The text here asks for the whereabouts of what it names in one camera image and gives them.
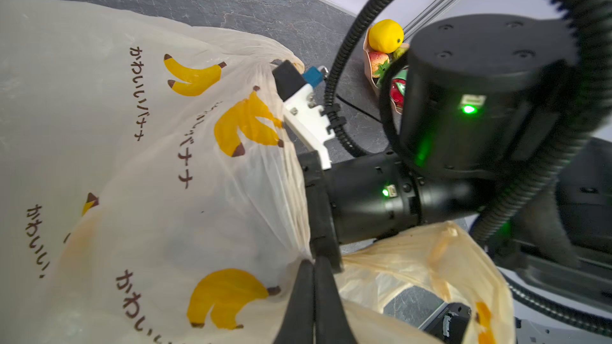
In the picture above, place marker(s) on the green chayote pear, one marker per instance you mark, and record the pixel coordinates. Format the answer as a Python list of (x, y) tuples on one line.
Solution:
[(399, 53)]

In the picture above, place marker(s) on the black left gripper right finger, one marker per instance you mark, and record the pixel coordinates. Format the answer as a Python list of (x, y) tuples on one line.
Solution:
[(331, 325)]

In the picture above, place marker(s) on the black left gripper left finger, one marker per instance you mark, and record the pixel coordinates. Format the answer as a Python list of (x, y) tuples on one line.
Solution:
[(298, 323)]

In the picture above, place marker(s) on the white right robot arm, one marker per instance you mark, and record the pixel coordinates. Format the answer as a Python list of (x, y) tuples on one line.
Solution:
[(470, 103)]

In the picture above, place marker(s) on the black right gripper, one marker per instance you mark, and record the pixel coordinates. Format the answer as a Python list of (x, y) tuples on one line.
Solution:
[(365, 198)]

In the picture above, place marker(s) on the red green dragon fruit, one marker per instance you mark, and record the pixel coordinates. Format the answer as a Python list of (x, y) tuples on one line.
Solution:
[(397, 90)]

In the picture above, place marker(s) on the yellow lemon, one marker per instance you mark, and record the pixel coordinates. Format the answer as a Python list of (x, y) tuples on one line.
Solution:
[(386, 36)]

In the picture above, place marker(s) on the peach wavy fruit plate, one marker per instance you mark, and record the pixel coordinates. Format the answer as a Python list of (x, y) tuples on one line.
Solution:
[(376, 84)]

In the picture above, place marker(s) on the banana print plastic bag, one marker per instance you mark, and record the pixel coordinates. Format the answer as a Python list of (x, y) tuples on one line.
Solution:
[(150, 193)]

